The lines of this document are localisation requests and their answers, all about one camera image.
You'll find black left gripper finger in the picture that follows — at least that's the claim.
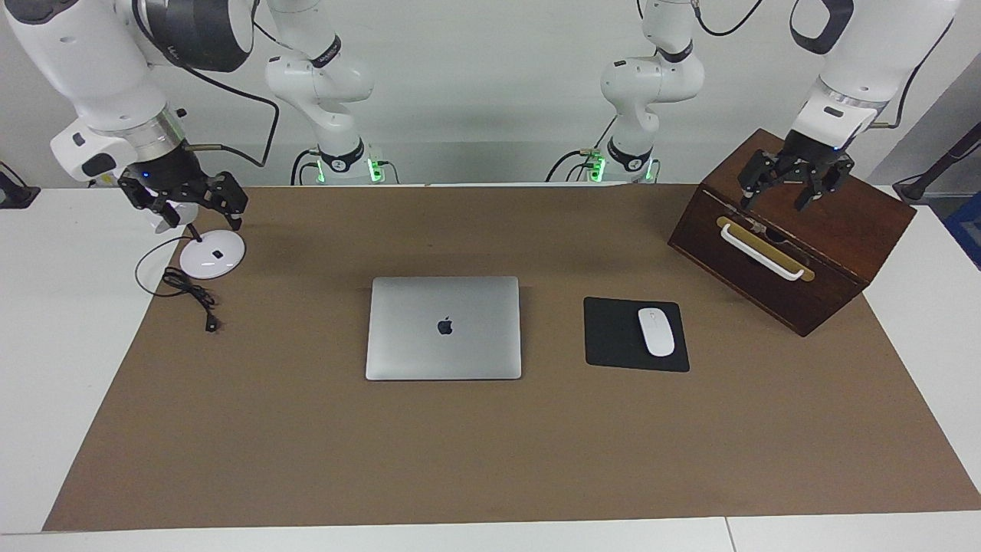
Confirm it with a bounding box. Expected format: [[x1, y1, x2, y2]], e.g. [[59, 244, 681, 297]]
[[738, 149, 783, 212], [795, 157, 855, 212]]

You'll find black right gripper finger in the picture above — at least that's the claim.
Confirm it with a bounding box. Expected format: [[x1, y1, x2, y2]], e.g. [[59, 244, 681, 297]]
[[119, 180, 182, 229], [201, 172, 249, 231]]

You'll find grey laptop computer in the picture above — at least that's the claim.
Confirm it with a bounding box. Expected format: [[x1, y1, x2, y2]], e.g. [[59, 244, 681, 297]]
[[365, 276, 523, 382]]

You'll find dark brown wooden box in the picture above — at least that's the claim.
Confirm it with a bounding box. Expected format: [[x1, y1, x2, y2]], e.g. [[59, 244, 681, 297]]
[[667, 128, 917, 338]]

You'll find black stand with rod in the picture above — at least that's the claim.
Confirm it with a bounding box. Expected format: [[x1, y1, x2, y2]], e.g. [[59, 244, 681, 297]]
[[893, 121, 981, 204]]

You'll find black table clamp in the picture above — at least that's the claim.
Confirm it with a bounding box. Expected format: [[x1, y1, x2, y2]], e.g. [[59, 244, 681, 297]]
[[0, 161, 41, 209]]

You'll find blue crate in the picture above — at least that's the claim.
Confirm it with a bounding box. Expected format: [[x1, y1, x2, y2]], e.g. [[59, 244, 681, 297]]
[[944, 192, 981, 271]]

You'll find white computer mouse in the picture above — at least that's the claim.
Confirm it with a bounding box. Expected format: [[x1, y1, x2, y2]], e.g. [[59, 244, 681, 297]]
[[638, 307, 676, 358]]

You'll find black mouse pad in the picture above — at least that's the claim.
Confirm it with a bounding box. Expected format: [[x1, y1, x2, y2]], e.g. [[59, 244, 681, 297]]
[[582, 297, 691, 373]]

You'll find brown table mat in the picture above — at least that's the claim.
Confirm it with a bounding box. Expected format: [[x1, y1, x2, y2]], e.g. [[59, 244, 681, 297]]
[[42, 182, 981, 532]]

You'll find black arm base cable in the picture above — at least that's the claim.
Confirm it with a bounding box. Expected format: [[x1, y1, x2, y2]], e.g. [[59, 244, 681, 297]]
[[290, 148, 326, 186], [546, 149, 606, 183]]

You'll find brass handle plate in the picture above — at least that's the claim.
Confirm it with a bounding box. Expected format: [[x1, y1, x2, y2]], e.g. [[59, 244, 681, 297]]
[[716, 216, 815, 283]]

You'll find white box handle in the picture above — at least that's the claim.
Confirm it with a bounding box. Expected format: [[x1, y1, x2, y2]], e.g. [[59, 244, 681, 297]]
[[720, 222, 807, 281]]

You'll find black lamp power cable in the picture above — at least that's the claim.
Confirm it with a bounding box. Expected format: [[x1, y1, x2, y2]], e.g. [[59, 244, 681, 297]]
[[135, 234, 225, 334]]

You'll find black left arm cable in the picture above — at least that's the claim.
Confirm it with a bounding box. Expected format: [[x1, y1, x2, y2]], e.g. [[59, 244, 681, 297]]
[[870, 15, 959, 130]]

